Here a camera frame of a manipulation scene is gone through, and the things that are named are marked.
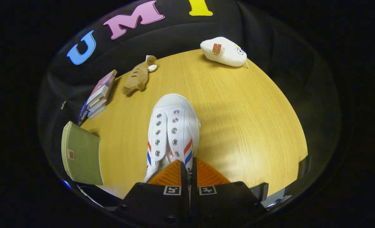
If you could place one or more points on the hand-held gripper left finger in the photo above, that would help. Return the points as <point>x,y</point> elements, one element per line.
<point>155,202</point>

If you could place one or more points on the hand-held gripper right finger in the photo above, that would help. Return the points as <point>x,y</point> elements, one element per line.
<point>225,199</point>

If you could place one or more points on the green fabric storage box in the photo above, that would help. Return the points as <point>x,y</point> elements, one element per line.
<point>83,155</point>

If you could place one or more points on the white canvas shoe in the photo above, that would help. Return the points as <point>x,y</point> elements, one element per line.
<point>171,107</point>

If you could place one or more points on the pale blue book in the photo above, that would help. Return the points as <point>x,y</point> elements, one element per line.
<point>97,111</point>

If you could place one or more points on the dark blue book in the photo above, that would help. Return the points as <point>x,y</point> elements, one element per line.
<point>82,115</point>

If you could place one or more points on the white book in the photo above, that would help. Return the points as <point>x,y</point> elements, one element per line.
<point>97,103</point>

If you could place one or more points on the brown plush toy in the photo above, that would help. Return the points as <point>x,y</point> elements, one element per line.
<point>138,77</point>

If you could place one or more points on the pink cover book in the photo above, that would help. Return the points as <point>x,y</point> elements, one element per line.
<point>103,84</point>

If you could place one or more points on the silver clip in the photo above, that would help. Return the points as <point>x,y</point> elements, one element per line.
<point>63,104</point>

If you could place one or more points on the white plush toy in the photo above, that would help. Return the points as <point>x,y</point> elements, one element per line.
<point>227,53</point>

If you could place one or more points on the black backdrop cloth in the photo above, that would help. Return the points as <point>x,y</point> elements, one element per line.
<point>181,34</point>

